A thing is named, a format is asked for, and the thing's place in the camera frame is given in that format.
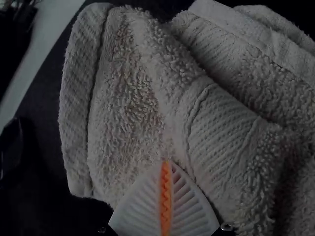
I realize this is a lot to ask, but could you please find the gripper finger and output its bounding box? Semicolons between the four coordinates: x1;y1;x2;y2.
97;159;168;236
167;159;237;236

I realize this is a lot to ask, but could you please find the pale towel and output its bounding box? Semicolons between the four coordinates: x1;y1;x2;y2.
58;0;315;236

